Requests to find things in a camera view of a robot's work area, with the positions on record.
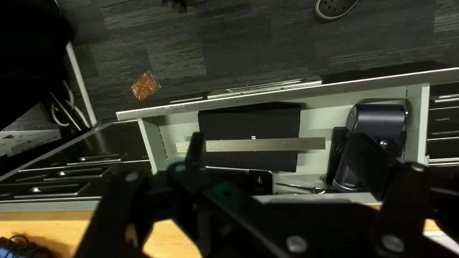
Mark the flat black box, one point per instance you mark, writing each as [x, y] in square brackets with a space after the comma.
[248, 123]

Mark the grey oval floor object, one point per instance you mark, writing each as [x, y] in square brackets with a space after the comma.
[334, 6]

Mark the dark blue handheld device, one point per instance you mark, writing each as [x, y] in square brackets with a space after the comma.
[378, 122]

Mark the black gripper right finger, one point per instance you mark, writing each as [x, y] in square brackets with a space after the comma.
[403, 209]

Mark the open grey metal drawer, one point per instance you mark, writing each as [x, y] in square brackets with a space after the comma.
[316, 115]

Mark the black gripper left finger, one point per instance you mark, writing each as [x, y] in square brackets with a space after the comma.
[119, 209]

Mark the long grey metal bar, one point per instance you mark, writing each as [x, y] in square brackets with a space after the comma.
[287, 143]

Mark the black drawer cabinet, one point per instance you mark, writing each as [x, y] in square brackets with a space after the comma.
[72, 166]

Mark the orange wrapper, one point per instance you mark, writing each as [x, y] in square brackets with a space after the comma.
[145, 86]

